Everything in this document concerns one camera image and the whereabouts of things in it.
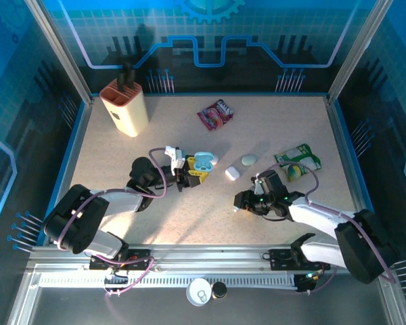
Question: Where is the aluminium table side rail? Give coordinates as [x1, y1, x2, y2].
[325, 96, 375, 217]
[37, 97, 94, 245]

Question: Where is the aluminium frame post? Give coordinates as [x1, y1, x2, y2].
[327, 0, 388, 101]
[23, 0, 94, 104]

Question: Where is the white rounded-square charging case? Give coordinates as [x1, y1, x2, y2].
[225, 165, 241, 182]

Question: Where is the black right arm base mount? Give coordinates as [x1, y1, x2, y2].
[269, 248, 332, 272]

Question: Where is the light blue charging case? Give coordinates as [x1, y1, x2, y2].
[192, 151, 216, 174]

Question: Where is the black round cap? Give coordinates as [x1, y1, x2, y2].
[211, 281, 228, 300]

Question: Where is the cream knife block orange top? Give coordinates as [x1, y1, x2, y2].
[99, 79, 150, 139]

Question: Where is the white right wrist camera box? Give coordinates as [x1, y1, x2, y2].
[252, 173, 265, 194]

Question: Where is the white slotted cable duct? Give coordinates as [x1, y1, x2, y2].
[37, 274, 298, 288]

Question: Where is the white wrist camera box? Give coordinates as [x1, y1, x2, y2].
[164, 145, 186, 169]
[252, 173, 265, 194]

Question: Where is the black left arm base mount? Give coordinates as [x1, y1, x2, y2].
[89, 248, 150, 271]

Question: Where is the black knife handle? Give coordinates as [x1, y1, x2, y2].
[116, 69, 128, 94]
[124, 60, 137, 89]

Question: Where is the red candy bag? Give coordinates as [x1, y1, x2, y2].
[196, 99, 235, 131]

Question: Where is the green snack bag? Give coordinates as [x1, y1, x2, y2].
[273, 143, 323, 183]

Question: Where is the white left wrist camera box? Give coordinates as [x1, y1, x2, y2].
[164, 145, 186, 169]

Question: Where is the aluminium rail under arm bases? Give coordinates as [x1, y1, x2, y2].
[26, 244, 393, 272]

